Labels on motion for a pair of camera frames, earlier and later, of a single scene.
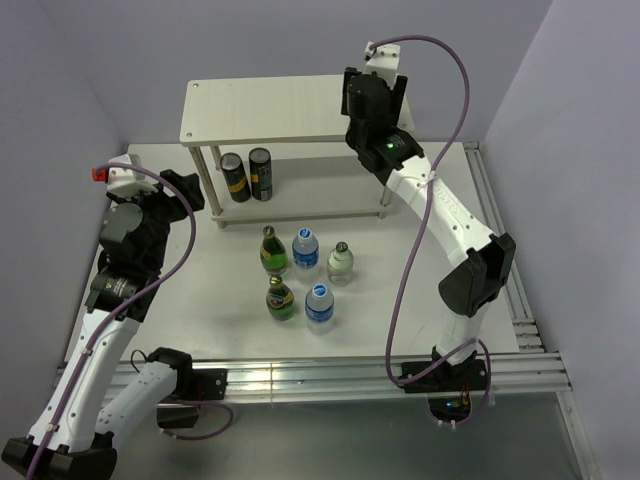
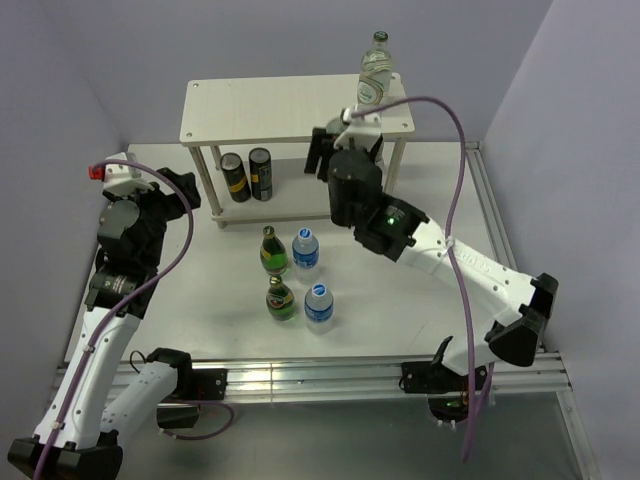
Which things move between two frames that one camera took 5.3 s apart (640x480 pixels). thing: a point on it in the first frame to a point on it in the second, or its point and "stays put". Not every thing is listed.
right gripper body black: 398,94 to 338,217
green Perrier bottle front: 280,300 stays put
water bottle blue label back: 305,251 stays put
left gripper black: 158,196 stays put
